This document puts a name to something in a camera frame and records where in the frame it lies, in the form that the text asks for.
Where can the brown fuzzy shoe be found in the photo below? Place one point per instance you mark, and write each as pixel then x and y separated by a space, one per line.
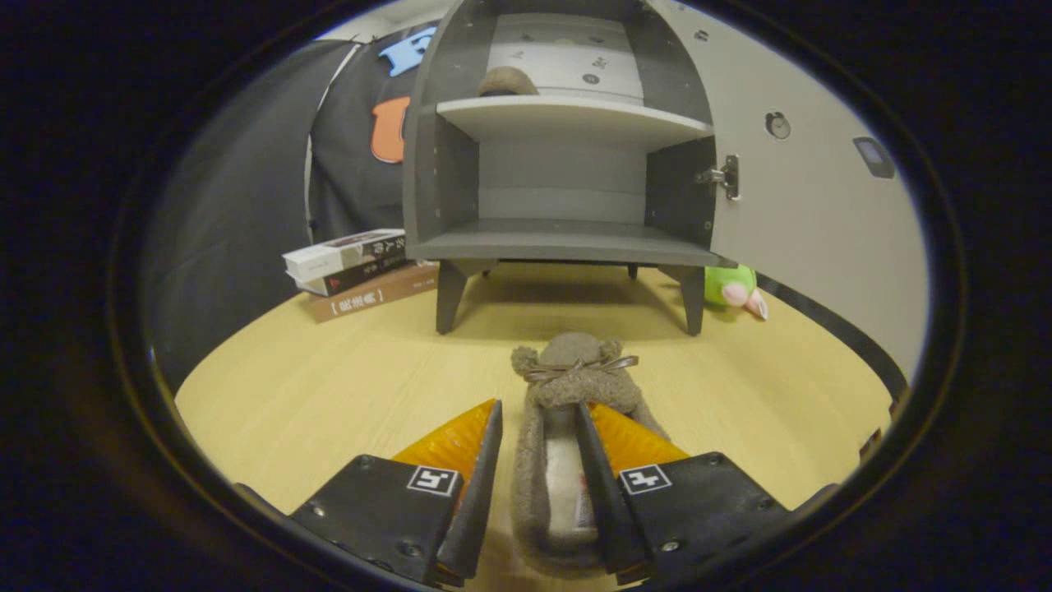
pixel 508 82
pixel 575 382

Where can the green and pink plush toy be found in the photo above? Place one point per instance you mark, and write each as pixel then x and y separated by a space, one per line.
pixel 723 286

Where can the brown book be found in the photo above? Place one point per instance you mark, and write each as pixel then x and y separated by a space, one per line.
pixel 374 298

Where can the black backdrop cloth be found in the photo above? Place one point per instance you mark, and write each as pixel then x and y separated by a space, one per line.
pixel 230 205

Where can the black book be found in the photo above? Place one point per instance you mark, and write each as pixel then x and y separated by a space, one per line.
pixel 362 275

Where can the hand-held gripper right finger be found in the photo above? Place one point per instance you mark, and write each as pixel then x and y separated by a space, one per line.
pixel 604 510

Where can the grey shoe cabinet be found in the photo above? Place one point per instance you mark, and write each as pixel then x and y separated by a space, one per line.
pixel 567 242

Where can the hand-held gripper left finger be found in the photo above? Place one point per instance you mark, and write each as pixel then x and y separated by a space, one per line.
pixel 481 510

